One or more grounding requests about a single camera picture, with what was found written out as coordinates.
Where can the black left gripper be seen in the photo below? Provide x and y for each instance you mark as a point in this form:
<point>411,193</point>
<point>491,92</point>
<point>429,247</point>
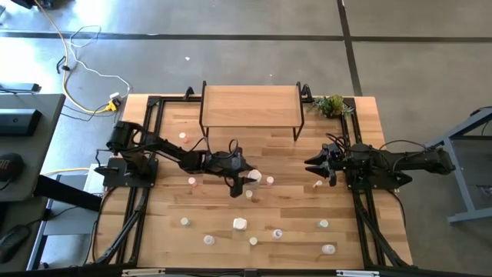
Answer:
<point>223,163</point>

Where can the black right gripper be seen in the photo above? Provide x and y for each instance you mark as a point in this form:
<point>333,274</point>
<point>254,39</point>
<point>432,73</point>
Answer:
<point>336,165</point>

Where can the large round white bottle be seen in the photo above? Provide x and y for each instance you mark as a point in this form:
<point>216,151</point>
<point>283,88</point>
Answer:
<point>255,176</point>

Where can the pale pill vial white cap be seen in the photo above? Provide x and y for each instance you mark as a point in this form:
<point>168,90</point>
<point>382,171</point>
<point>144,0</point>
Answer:
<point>317,184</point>

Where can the large white bottle blue label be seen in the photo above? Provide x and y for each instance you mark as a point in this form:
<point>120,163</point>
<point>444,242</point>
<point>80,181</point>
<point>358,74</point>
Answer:
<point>240,224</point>

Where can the white bottle purple label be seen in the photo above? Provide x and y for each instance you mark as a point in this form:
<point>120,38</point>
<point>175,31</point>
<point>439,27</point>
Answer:
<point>277,234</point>

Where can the red pill vial white cap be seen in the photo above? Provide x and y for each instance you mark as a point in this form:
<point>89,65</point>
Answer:
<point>183,136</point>

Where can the teal pill vial white cap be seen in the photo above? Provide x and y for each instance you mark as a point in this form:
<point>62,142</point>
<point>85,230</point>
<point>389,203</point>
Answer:
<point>185,221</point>
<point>253,241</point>
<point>323,223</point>

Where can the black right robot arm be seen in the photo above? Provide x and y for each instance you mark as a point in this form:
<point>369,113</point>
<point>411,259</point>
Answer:
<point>423,159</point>

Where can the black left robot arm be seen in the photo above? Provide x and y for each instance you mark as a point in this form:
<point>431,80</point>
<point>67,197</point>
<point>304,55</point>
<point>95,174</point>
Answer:
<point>169,148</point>

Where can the small pill vial white cap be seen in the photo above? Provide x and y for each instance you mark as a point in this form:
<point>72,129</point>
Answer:
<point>249,194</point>

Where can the pink pill vial white cap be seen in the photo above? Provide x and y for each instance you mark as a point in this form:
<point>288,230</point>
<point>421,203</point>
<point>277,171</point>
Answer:
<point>270,181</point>

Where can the green potted plant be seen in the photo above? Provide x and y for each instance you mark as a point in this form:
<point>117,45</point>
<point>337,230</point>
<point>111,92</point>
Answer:
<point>330,105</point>

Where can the black table clamp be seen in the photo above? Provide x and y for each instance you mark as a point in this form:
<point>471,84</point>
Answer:
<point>306,93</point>
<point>188,93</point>

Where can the clear bottle white cap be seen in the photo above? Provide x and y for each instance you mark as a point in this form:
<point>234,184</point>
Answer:
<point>328,249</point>

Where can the yellow power plug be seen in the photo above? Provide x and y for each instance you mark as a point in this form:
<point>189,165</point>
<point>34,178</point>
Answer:
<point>111,105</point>

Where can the white power adapter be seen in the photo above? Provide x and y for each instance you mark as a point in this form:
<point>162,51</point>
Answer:
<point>115,96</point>

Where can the grey metal cabinet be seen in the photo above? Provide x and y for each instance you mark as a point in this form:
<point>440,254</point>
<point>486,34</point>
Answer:
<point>73,221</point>

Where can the black desk beam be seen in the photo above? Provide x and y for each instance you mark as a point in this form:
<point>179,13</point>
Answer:
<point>65,192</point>

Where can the grey desk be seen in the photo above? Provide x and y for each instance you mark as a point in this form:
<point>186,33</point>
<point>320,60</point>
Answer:
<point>42,146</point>

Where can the black box device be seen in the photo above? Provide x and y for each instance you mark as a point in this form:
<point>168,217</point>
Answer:
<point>19,121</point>

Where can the black round device red logo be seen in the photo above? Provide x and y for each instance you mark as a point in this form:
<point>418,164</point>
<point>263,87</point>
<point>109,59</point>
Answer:
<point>9,165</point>

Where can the black computer mouse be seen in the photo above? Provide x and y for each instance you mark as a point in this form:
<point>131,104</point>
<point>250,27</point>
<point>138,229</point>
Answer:
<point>13,242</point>

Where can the flat black device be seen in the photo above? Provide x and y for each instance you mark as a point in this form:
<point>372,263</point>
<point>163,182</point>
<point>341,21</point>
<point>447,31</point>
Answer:
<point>19,87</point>

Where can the wooden shelf black metal frame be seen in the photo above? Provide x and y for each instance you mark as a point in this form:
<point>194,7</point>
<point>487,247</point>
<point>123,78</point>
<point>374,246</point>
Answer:
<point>250,105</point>

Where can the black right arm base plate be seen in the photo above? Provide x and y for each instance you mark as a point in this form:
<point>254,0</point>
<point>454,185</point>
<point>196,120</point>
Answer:
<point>399,180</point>

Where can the white bracket strip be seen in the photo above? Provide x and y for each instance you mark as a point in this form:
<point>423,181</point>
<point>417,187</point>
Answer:
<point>357,273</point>
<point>142,272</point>

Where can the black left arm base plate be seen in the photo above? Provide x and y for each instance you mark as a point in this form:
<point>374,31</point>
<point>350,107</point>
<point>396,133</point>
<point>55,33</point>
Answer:
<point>115,177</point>

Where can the blue-grey metal table frame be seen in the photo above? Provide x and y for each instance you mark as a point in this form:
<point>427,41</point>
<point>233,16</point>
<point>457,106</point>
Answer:
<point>463,181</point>

